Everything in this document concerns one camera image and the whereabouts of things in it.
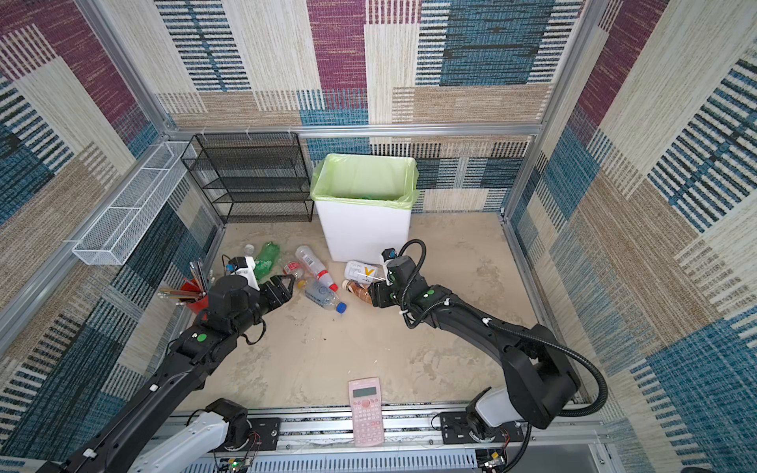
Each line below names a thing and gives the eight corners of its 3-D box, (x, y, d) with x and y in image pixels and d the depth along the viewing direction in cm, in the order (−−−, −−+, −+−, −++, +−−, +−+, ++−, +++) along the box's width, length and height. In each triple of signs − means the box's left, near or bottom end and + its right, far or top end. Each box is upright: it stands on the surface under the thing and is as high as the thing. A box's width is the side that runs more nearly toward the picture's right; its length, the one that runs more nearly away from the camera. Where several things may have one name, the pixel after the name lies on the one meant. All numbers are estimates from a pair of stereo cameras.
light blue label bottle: (303, 298, 98) (301, 292, 95) (313, 285, 101) (311, 279, 98) (342, 315, 94) (341, 310, 91) (351, 301, 97) (350, 295, 94)
